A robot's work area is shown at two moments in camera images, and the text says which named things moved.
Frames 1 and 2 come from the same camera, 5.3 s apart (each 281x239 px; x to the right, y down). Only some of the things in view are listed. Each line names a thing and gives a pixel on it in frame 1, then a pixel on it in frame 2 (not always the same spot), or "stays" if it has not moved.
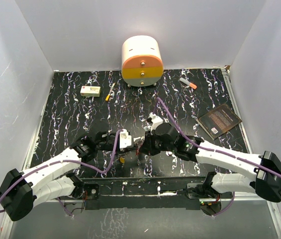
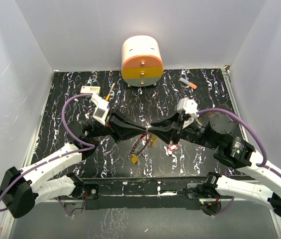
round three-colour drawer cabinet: [141, 61] stays
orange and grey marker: [191, 84] stays
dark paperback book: [218, 121] stays
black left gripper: [127, 150] -> [118, 134]
